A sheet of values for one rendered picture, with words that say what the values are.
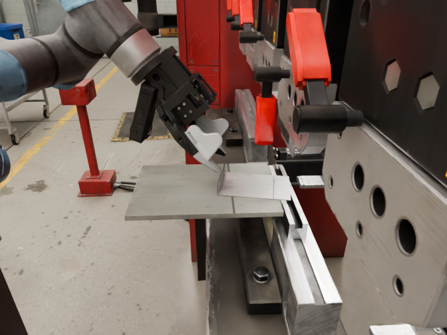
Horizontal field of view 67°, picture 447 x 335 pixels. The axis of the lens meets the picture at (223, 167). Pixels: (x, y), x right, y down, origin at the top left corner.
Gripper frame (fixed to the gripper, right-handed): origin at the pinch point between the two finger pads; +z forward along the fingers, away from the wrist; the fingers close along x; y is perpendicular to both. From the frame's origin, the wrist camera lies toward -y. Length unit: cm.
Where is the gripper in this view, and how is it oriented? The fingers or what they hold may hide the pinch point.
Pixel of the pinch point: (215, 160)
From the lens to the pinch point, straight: 62.1
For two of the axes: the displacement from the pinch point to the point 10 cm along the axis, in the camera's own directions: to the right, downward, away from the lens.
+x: 1.5, -4.7, 8.7
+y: 7.6, -5.1, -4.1
